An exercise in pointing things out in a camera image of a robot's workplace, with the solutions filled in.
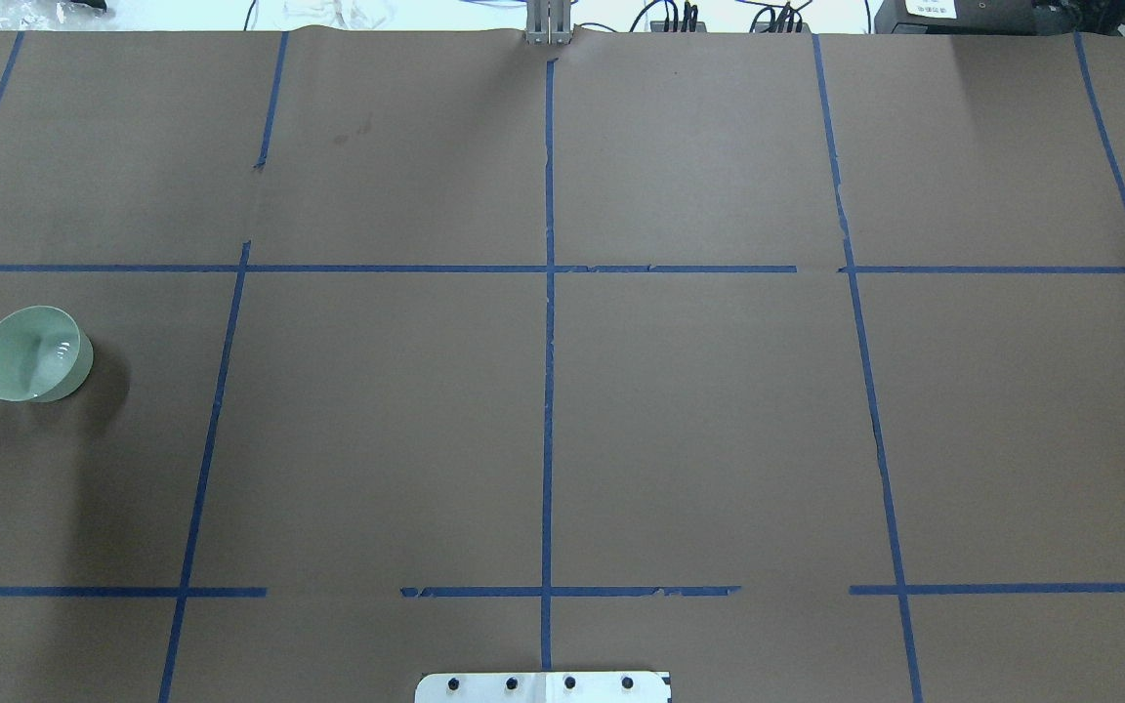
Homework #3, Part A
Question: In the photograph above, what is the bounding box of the grey aluminium frame post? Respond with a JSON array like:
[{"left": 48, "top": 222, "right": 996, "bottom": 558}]
[{"left": 523, "top": 0, "right": 574, "bottom": 46}]

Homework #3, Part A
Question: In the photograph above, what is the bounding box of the light green ceramic bowl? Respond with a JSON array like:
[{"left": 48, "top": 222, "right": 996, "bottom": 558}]
[{"left": 0, "top": 306, "right": 95, "bottom": 403}]

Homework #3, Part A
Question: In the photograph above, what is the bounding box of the black monitor base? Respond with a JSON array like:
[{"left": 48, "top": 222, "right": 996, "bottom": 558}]
[{"left": 872, "top": 1, "right": 1125, "bottom": 36}]

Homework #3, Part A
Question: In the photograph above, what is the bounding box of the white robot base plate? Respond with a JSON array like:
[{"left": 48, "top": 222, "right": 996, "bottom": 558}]
[{"left": 414, "top": 672, "right": 673, "bottom": 702}]

